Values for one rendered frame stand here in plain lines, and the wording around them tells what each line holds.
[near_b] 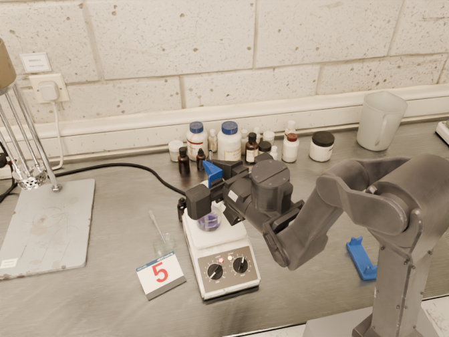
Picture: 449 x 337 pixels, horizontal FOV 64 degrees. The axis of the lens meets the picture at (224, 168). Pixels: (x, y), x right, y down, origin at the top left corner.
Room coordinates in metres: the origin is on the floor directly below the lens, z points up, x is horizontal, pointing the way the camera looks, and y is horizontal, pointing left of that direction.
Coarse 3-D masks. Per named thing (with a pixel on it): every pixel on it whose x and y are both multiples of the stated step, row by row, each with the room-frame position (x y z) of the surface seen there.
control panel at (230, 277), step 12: (228, 252) 0.48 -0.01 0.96; (240, 252) 0.48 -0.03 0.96; (204, 264) 0.45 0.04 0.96; (228, 264) 0.45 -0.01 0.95; (252, 264) 0.46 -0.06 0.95; (204, 276) 0.43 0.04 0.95; (228, 276) 0.43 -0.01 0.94; (240, 276) 0.43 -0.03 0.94; (252, 276) 0.44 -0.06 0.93; (204, 288) 0.41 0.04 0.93; (216, 288) 0.41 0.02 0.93
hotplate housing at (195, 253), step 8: (184, 216) 0.57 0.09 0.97; (184, 224) 0.55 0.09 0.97; (184, 232) 0.56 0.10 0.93; (240, 240) 0.50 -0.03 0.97; (248, 240) 0.50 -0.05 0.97; (192, 248) 0.48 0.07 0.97; (208, 248) 0.48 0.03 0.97; (216, 248) 0.48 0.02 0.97; (224, 248) 0.48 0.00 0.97; (232, 248) 0.48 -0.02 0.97; (192, 256) 0.47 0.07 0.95; (200, 256) 0.46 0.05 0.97; (256, 264) 0.46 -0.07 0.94; (200, 280) 0.42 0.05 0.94; (256, 280) 0.43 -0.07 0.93; (200, 288) 0.41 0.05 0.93; (224, 288) 0.41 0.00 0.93; (232, 288) 0.41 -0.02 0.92; (240, 288) 0.42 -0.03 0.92; (208, 296) 0.40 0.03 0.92; (216, 296) 0.41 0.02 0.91
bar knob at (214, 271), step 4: (212, 264) 0.45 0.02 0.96; (216, 264) 0.45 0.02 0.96; (208, 268) 0.44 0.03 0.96; (212, 268) 0.44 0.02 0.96; (216, 268) 0.43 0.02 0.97; (220, 268) 0.43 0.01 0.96; (208, 272) 0.43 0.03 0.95; (212, 272) 0.43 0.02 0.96; (216, 272) 0.43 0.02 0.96; (220, 272) 0.44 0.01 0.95; (212, 276) 0.42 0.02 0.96; (216, 276) 0.43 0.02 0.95; (220, 276) 0.43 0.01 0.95
